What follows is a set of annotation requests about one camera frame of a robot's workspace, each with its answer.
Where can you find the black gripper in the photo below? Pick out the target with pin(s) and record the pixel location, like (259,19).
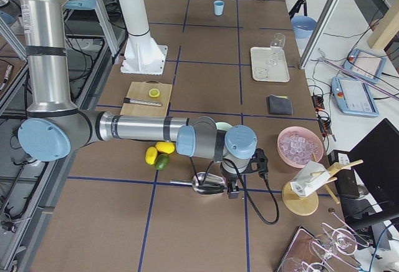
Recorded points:
(229,176)

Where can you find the green bowl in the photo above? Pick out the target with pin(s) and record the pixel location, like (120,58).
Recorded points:
(224,126)

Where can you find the light blue cup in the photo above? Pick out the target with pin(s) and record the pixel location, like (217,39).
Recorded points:
(218,7)

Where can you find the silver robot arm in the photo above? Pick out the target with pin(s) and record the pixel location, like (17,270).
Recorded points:
(55,126)

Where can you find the metal ice scoop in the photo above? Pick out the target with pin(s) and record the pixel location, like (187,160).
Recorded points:
(204,183)

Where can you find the pink bowl of ice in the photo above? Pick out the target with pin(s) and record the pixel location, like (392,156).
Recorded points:
(297,146)

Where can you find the blue bowl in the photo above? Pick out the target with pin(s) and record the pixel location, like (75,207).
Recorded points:
(303,26)

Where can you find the wooden stand with white box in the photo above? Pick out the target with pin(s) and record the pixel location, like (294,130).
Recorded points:
(299,195)

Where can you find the green lime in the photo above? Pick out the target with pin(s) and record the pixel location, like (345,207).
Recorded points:
(162,161)

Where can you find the yellow lemon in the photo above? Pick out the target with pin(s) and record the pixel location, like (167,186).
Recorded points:
(151,155)
(165,147)

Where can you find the upside-down glasses on tray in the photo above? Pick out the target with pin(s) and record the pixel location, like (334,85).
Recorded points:
(332,250)

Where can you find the lemon half slice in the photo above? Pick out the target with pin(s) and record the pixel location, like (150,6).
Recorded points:
(154,93)

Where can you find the cream bear tray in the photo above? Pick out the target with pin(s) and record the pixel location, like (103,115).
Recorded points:
(262,72)

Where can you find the black monitor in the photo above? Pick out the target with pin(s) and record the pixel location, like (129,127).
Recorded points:
(379,172)

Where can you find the wooden cutting board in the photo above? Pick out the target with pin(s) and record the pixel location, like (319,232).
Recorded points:
(139,90)

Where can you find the steel muddler black tip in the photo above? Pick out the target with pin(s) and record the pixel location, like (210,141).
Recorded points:
(127,100)

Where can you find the blue teach pendant near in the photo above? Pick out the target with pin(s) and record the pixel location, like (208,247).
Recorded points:
(353,97)

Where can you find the blue teach pendant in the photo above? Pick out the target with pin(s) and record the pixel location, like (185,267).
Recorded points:
(365,65)
(353,97)

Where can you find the clear wine glass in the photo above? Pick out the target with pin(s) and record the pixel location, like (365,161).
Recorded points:
(275,49)

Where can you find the blue teach pendant far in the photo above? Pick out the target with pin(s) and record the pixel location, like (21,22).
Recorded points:
(365,65)

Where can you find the black tripod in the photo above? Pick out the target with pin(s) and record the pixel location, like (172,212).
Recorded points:
(296,8)

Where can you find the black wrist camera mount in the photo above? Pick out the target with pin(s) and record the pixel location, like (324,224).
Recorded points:
(258,164)

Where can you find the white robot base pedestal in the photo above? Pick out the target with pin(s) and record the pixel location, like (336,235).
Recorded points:
(142,54)

